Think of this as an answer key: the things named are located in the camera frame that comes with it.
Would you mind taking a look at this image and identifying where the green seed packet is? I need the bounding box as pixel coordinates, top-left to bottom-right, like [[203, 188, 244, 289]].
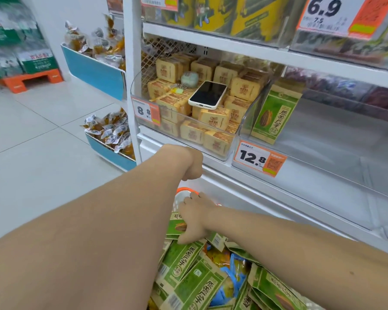
[[250, 79, 306, 145], [166, 211, 189, 240]]

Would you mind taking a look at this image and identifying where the person's right hand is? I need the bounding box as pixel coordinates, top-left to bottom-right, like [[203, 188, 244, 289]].
[[177, 192, 222, 245]]

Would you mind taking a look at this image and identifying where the yellow snack box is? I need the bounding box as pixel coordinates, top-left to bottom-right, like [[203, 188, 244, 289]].
[[231, 0, 291, 42], [163, 0, 195, 28], [194, 0, 236, 34]]

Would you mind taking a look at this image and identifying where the pale green pouch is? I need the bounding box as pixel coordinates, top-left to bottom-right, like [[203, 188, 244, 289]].
[[180, 71, 199, 88]]

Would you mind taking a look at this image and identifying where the yellow snack packet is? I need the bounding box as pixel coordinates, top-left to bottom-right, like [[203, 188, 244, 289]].
[[205, 243, 232, 267]]

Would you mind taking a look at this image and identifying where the blue display bin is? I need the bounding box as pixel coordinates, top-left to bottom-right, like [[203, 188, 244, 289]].
[[85, 132, 137, 172], [61, 43, 127, 101]]

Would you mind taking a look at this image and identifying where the person's right forearm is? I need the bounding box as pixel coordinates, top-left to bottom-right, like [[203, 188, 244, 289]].
[[210, 205, 388, 310]]

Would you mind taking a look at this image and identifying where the large orange white price tag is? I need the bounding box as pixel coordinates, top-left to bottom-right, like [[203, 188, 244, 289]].
[[296, 0, 388, 40]]

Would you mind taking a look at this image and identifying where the brown snack packet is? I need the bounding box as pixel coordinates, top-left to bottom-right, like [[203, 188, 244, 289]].
[[106, 0, 124, 14]]

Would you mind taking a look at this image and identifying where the white shelf unit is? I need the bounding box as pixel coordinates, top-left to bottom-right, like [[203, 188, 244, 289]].
[[123, 0, 388, 259]]

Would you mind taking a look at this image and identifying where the person's left forearm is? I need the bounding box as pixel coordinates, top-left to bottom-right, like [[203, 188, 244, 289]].
[[0, 148, 189, 310]]

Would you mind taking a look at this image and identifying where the blue snack packet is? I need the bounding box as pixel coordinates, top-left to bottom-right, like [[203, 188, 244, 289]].
[[210, 253, 249, 307]]

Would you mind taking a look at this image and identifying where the stack of green white bags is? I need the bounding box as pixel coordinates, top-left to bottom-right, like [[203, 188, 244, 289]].
[[0, 0, 59, 79]]

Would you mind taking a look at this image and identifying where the white smartphone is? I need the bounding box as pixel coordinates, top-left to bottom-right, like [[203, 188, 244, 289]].
[[188, 81, 228, 111]]

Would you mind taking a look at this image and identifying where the stack of tan snack packs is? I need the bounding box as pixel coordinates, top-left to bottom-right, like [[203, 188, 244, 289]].
[[147, 53, 269, 157]]

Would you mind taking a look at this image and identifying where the row of dark snack packets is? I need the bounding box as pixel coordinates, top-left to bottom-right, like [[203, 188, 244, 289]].
[[291, 9, 388, 71]]

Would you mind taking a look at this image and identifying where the pile of green seed bags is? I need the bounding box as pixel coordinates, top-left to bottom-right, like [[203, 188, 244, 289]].
[[149, 234, 311, 310]]

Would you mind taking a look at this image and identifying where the person's left hand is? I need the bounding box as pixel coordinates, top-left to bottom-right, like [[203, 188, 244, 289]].
[[162, 144, 204, 182]]

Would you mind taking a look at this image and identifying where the orange plastic pallet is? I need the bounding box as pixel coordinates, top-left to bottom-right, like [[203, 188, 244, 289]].
[[0, 68, 64, 94]]

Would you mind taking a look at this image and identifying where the wide orange white price tag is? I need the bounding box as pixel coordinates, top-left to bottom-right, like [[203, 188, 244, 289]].
[[233, 140, 288, 177]]

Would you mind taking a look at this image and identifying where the large clear plastic shelf bin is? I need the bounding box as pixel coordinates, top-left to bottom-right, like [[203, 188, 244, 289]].
[[232, 66, 388, 246]]

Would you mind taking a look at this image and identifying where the row of purple snack packets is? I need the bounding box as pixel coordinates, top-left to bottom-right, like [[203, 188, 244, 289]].
[[283, 66, 388, 113]]

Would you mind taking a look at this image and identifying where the pile of clear wrapped snacks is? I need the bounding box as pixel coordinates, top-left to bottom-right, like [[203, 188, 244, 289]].
[[64, 14, 127, 70], [81, 108, 136, 158]]

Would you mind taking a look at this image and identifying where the small orange white price tag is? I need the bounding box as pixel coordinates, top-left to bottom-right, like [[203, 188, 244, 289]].
[[131, 97, 161, 126]]

